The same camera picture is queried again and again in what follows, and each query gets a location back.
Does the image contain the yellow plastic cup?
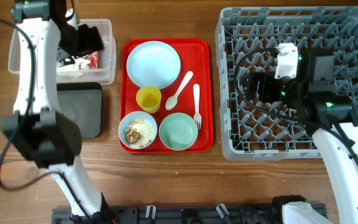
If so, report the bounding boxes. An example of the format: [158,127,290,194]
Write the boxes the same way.
[136,86,162,114]

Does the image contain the light blue bowl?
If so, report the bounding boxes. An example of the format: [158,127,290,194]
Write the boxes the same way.
[118,111,158,150]

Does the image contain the mint green bowl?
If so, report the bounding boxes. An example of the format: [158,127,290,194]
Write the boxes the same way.
[158,113,198,151]

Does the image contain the rice and food scraps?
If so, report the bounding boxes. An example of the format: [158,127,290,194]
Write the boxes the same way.
[123,119,156,149]

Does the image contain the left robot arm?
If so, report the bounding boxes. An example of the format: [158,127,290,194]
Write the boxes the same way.
[1,1,117,223]

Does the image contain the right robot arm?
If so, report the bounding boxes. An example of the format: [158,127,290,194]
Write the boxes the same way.
[234,49,358,223]

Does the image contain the grey dishwasher rack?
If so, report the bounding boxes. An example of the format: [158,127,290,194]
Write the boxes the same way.
[215,6,358,161]

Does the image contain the black waste tray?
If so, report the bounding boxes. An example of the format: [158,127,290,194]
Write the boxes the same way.
[57,82,103,139]

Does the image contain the clear plastic bin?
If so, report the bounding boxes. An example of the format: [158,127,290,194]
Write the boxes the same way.
[7,18,117,86]

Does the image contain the white plastic fork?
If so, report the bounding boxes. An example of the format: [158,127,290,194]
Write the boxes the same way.
[193,84,202,129]

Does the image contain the light blue plate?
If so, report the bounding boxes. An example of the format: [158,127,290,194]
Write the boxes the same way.
[126,40,181,89]

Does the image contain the white plastic spoon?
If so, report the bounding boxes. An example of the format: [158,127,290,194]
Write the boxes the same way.
[165,71,194,110]

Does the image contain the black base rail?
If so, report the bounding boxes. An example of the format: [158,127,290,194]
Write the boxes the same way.
[51,204,272,224]

